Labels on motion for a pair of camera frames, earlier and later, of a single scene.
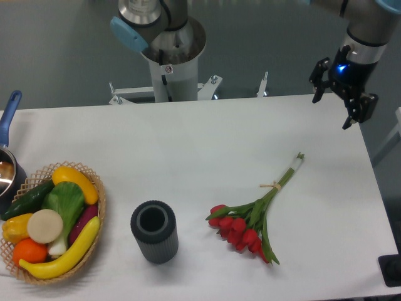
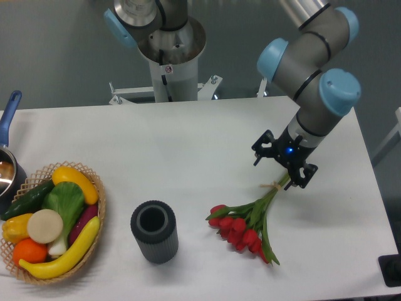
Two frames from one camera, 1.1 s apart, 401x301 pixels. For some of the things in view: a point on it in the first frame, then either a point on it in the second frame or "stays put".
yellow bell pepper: x=14 y=228 stays put
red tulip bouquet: x=242 y=224 stays put
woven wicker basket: x=34 y=180 stays put
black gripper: x=350 y=78 to x=293 y=152
